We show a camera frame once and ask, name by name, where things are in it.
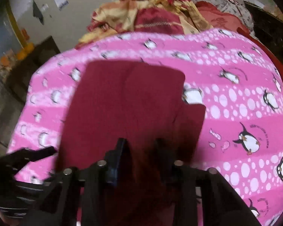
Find pink penguin bedsheet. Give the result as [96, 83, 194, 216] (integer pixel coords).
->
[7, 28, 283, 226]

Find red embroidered pillow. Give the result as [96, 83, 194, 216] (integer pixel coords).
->
[195, 1, 250, 36]

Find red and yellow floral blanket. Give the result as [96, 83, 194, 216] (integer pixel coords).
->
[75, 0, 215, 50]

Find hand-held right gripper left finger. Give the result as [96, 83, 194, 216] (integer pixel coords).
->
[35, 138, 127, 226]

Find dark wooden cabinet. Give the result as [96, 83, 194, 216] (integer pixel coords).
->
[5, 36, 62, 102]

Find orange basket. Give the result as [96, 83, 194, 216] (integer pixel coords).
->
[15, 43, 35, 61]

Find dark wooden headboard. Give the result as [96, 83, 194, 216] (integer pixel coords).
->
[244, 1, 283, 60]

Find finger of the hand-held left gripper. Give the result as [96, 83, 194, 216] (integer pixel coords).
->
[5, 145, 57, 163]

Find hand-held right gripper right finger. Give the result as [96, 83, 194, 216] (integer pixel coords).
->
[155, 140, 262, 226]

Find maroon shirt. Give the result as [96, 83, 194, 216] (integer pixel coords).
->
[55, 60, 207, 226]

